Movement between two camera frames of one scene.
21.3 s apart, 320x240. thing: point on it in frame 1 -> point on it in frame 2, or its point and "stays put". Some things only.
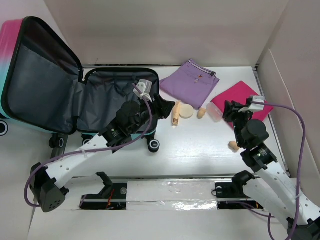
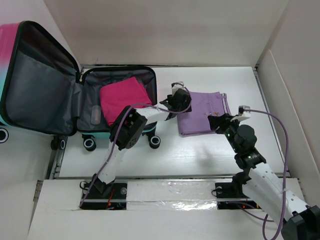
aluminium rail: (173, 178) stays put
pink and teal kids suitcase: (43, 87) stays put
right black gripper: (231, 110) -> (224, 120)
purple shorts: (190, 84) -> (203, 104)
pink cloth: (246, 98) -> (115, 97)
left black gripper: (160, 107) -> (186, 104)
